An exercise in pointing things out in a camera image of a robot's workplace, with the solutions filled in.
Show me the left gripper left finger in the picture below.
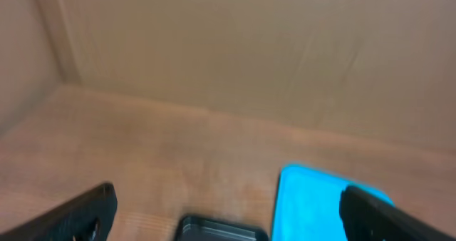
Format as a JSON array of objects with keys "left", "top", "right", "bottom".
[{"left": 1, "top": 182, "right": 118, "bottom": 241}]

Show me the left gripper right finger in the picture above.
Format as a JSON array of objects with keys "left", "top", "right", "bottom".
[{"left": 339, "top": 185, "right": 455, "bottom": 241}]

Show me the teal plastic tray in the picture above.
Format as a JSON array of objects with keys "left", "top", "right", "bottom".
[{"left": 271, "top": 165, "right": 393, "bottom": 241}]

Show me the black plastic tray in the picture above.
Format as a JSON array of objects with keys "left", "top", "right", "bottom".
[{"left": 172, "top": 214, "right": 269, "bottom": 241}]

